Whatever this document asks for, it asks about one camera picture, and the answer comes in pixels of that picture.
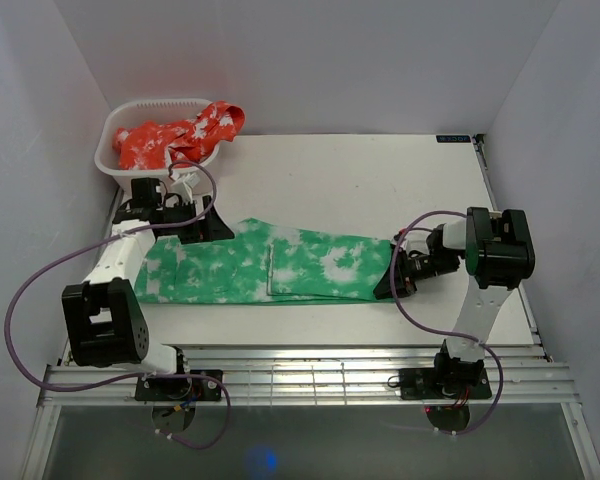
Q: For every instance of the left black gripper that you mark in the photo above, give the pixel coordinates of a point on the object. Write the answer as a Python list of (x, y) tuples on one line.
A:
[(218, 230)]

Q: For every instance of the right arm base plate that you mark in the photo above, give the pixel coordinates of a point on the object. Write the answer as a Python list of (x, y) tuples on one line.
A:
[(421, 384)]

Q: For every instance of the orange tie-dye trousers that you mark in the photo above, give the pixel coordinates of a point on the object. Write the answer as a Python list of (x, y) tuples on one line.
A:
[(153, 146)]

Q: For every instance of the aluminium rail frame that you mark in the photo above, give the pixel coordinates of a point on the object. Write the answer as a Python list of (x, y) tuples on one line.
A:
[(270, 377)]

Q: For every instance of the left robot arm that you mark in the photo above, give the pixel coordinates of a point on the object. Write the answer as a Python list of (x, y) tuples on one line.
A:
[(105, 323)]

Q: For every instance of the white plastic basket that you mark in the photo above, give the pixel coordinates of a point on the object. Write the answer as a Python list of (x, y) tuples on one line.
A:
[(131, 115)]

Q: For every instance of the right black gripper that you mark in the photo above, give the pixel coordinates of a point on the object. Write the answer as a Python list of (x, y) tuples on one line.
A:
[(403, 276)]

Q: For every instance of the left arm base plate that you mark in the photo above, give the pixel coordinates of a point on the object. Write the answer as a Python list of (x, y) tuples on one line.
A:
[(181, 390)]

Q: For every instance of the dark table label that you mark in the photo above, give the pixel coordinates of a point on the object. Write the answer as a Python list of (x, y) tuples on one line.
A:
[(453, 139)]

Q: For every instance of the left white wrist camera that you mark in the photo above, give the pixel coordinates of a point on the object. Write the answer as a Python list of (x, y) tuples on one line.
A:
[(184, 185)]

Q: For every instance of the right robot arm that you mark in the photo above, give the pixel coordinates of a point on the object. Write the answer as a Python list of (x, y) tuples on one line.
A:
[(497, 252)]

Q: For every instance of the green tie-dye trousers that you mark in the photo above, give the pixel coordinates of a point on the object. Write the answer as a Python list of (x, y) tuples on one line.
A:
[(264, 264)]

